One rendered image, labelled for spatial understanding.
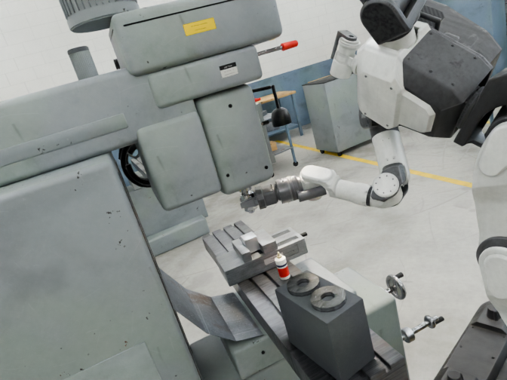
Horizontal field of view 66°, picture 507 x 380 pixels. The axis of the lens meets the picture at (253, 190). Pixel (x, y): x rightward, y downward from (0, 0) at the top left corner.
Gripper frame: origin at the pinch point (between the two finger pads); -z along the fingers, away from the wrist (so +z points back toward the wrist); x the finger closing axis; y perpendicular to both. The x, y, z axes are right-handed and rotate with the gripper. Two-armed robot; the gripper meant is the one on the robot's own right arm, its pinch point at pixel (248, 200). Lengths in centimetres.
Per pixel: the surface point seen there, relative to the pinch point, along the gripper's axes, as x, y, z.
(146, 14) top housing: 17, -63, -10
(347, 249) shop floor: -163, 124, 60
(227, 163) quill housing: 11.4, -17.8, -2.3
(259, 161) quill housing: 8.2, -14.6, 7.3
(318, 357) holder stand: 48, 30, 8
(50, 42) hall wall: -594, -159, -272
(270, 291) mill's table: 6.8, 33.4, -1.7
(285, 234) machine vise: -21.0, 26.5, 9.8
